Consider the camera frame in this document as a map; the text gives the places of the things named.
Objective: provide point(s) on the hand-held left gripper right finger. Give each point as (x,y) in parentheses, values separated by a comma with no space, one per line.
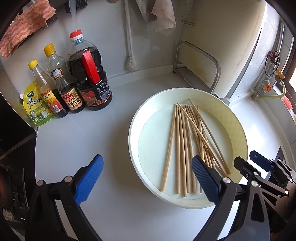
(205,180)

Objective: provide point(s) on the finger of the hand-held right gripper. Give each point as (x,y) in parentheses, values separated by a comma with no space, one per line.
(261,161)
(245,168)

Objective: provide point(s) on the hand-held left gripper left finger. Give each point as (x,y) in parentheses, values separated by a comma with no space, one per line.
(89,180)

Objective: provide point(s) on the bundle of wooden chopsticks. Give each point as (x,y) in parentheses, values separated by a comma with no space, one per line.
(178,150)

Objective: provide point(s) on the white round tray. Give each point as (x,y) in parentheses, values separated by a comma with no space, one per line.
(152,139)

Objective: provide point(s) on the small red object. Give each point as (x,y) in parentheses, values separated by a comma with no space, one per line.
(288,102)

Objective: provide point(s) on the grey gas valve orange knob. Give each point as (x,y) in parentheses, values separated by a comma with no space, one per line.
(267,87)

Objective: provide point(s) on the black gas stove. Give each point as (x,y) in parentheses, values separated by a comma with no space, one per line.
(13,192)

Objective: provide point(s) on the yellow seasoning pouch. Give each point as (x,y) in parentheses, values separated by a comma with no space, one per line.
(38,109)

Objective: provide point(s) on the black glass range hood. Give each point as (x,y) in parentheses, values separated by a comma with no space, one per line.
(9,129)

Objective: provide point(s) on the steel cutting board stand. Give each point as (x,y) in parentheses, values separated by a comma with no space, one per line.
(217,71)

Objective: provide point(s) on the small yellow-capped vinegar bottle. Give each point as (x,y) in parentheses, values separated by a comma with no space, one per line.
(44,88)

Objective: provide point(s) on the gas controller with red button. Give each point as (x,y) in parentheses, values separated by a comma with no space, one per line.
(273,56)

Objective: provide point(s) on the yellow-capped soy sauce bottle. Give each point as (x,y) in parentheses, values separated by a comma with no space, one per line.
(59,76)

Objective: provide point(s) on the corrugated metal pipe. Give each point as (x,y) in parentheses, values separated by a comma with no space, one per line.
(279,37)

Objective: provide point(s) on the white dish brush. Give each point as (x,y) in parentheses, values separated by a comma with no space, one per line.
(131,62)

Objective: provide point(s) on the white cutting board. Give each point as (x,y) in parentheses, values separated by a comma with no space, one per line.
(219,34)

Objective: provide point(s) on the beige rag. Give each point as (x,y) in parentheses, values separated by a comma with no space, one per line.
(164,18)

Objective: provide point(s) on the pink striped dishcloth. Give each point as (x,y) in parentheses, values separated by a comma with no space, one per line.
(25,25)

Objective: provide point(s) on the white plastic utensil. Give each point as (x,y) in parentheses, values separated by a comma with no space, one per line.
(73,9)

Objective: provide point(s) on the metal wall hook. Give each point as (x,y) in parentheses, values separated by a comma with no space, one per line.
(188,22)

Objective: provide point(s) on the black wall rack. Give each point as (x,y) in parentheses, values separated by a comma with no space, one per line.
(79,4)

